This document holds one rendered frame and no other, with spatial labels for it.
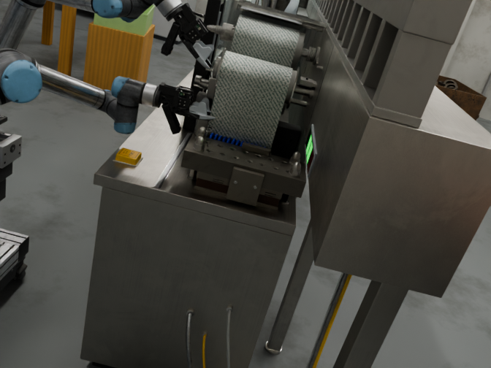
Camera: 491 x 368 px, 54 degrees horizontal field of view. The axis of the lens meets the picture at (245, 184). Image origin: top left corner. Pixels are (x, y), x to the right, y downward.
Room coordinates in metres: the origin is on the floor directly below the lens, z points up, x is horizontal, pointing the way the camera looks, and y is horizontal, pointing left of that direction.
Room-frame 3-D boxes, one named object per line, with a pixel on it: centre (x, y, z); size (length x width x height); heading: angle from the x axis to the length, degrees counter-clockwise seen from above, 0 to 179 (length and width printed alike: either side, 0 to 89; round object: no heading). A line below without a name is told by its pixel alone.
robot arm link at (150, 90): (1.61, 0.39, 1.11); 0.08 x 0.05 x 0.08; 1
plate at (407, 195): (2.33, -0.25, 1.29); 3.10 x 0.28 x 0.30; 1
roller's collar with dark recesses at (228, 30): (1.92, 0.21, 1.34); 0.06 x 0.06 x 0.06; 1
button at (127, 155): (1.50, 0.41, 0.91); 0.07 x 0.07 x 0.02; 1
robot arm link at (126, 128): (1.62, 0.48, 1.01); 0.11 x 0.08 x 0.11; 45
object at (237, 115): (1.61, 0.06, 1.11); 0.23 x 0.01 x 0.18; 91
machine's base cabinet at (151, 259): (2.61, 0.15, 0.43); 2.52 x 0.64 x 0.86; 1
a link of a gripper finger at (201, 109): (1.58, 0.21, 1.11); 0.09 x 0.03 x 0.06; 82
